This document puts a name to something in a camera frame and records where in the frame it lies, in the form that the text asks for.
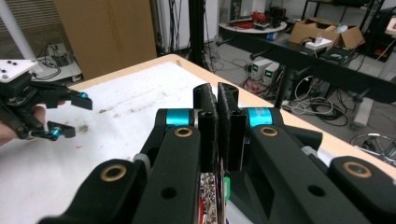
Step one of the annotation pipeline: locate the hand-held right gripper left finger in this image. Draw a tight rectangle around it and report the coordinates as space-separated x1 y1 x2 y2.
155 83 219 173

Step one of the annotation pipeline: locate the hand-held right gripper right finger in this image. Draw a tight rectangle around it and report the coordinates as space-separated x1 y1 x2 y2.
217 82 283 172

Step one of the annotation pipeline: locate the key ring with colourful tags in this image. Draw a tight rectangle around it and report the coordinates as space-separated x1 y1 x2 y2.
199 158 233 224

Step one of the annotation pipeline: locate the white table mat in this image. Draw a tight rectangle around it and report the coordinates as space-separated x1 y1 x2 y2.
0 61 331 224

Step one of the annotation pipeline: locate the white pole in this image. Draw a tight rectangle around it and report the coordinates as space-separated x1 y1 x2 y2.
0 0 36 62

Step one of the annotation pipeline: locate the brown cardboard panel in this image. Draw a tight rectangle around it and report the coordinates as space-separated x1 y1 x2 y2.
52 0 158 81

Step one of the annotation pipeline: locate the white bench power supply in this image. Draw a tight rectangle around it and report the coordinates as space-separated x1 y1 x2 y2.
250 58 275 80
262 61 282 86

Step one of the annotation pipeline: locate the round white table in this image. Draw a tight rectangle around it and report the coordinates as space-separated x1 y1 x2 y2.
219 19 288 35

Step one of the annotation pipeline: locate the white power adapter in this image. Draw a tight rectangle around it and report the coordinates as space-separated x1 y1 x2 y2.
304 36 334 50

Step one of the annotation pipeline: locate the open cardboard box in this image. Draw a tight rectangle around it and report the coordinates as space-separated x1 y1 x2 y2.
289 18 366 50

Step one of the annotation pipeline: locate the black computer tower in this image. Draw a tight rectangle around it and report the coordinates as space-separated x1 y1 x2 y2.
320 46 358 63

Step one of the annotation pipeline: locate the black metal rack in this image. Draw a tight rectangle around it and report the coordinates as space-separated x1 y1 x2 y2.
303 0 396 63

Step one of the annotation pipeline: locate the white board with cables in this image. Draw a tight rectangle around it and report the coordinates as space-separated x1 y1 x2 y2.
31 41 83 83

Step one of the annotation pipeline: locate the tangle of cables by computers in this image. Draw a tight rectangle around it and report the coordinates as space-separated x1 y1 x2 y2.
242 74 349 127

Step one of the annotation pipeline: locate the black metal frame post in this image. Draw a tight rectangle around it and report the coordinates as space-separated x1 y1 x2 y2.
157 0 216 73

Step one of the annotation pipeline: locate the red cable bundle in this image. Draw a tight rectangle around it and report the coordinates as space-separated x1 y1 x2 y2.
230 10 272 29

